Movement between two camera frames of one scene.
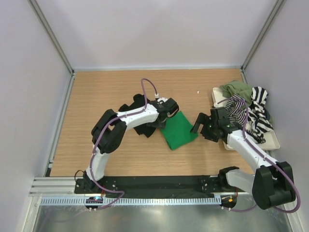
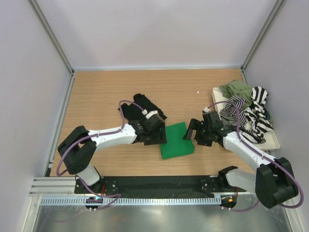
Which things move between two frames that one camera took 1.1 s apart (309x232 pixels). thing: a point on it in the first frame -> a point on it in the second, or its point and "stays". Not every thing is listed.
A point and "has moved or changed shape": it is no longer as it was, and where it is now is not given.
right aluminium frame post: [267, 24] stays
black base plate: [157, 185] stays
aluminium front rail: [55, 186] stays
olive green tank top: [242, 89] stays
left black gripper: [160, 125] -> [161, 138]
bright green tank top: [176, 131] has moved or changed shape
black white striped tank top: [258, 122] stays
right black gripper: [202, 119] -> [193, 125]
